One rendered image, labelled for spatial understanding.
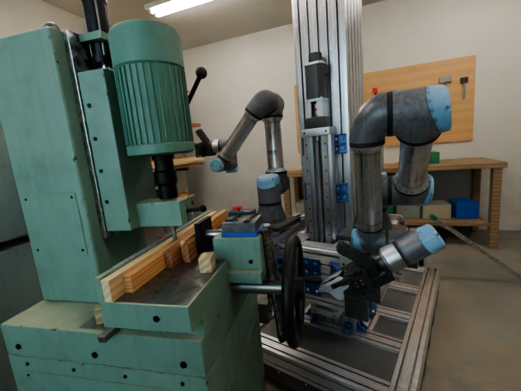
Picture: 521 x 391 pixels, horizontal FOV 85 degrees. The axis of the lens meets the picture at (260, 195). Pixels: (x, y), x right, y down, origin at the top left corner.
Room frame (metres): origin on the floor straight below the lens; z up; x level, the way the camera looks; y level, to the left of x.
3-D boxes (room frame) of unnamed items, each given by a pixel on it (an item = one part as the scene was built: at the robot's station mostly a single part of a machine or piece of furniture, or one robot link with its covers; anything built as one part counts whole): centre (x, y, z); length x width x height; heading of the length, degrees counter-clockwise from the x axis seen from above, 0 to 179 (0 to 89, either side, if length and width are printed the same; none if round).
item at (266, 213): (1.40, -0.04, 0.87); 0.15 x 0.15 x 0.10
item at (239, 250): (0.79, 0.06, 0.91); 0.15 x 0.14 x 0.09; 166
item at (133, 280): (0.89, 0.23, 0.92); 0.62 x 0.02 x 0.04; 166
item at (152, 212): (0.80, 0.28, 1.03); 0.14 x 0.07 x 0.09; 76
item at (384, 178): (1.10, -0.45, 0.98); 0.13 x 0.12 x 0.14; 65
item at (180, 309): (0.81, 0.14, 0.87); 0.61 x 0.30 x 0.06; 166
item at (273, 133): (1.53, -0.10, 1.19); 0.15 x 0.12 x 0.55; 158
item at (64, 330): (0.82, 0.38, 0.76); 0.57 x 0.45 x 0.09; 76
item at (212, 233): (0.81, 0.15, 0.95); 0.09 x 0.07 x 0.09; 166
